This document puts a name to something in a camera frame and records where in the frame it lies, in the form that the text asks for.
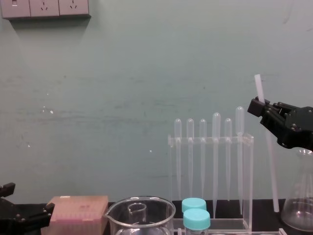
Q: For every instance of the white stirring rod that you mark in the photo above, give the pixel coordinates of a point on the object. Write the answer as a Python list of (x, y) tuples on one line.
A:
[(259, 88)]

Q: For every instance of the short clear plastic pipette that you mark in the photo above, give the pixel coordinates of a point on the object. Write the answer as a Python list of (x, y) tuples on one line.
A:
[(203, 127), (228, 127), (190, 127), (178, 127)]

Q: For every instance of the glass conical flask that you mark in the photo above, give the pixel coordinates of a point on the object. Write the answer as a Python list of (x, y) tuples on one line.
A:
[(299, 210)]

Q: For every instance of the long clear plastic pipette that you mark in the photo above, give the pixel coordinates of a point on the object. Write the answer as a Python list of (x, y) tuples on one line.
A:
[(239, 120), (216, 124)]

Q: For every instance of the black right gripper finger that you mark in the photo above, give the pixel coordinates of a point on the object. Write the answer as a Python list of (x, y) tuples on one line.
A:
[(267, 120), (278, 106)]

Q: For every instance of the pink pipette tip box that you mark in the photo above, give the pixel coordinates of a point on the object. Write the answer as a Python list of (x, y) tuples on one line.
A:
[(80, 208)]

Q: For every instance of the teal capped glass vial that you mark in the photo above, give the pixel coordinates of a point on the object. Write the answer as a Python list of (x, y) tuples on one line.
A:
[(194, 204), (196, 218)]

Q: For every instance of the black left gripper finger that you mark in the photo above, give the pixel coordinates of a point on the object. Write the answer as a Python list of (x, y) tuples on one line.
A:
[(6, 190), (36, 218)]

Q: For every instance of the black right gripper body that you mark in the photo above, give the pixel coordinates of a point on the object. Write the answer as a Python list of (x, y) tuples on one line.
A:
[(299, 127)]

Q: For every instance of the clear acrylic vial holder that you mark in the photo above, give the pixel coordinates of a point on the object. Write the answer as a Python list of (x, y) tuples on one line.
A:
[(230, 232)]

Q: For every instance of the small glass beaker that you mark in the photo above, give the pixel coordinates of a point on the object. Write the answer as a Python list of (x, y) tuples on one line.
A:
[(137, 213)]

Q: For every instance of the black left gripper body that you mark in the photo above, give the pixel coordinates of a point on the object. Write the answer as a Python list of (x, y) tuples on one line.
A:
[(11, 224)]

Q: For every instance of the clear acrylic pipette rack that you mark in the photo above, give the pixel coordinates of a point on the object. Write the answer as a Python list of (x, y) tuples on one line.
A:
[(247, 186)]

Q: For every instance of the grey wall socket panel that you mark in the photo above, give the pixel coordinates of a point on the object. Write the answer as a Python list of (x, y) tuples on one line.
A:
[(44, 8)]

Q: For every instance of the large glass beaker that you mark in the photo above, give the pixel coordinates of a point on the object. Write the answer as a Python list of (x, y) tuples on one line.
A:
[(168, 218)]

